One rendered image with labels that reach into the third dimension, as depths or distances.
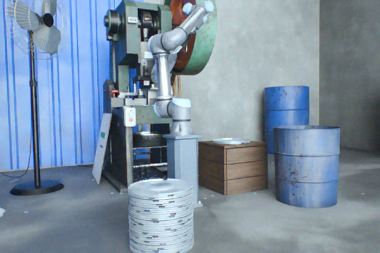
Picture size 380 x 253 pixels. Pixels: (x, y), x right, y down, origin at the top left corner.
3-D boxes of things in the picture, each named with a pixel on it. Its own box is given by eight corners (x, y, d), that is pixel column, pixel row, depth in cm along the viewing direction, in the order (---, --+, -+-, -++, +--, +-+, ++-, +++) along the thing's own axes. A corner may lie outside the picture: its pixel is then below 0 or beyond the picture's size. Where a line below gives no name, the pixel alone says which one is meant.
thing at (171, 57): (149, 88, 249) (148, 88, 250) (173, 72, 266) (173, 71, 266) (153, 60, 227) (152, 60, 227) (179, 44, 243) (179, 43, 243)
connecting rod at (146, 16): (156, 50, 270) (155, 9, 268) (142, 50, 264) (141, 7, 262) (148, 54, 288) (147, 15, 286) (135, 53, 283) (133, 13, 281)
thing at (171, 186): (193, 180, 160) (193, 178, 160) (190, 195, 131) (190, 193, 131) (136, 180, 162) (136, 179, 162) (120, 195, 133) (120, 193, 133)
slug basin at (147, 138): (173, 145, 272) (173, 133, 272) (133, 148, 258) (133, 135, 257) (159, 141, 303) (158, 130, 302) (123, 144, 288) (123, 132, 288)
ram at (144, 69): (159, 75, 269) (158, 40, 267) (142, 75, 262) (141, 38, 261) (152, 78, 285) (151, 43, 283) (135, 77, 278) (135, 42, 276)
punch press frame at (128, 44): (182, 164, 268) (179, -2, 261) (132, 168, 249) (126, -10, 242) (151, 152, 339) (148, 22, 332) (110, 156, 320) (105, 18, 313)
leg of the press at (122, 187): (135, 191, 244) (132, 70, 239) (120, 193, 239) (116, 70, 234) (109, 171, 327) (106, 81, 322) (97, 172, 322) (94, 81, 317)
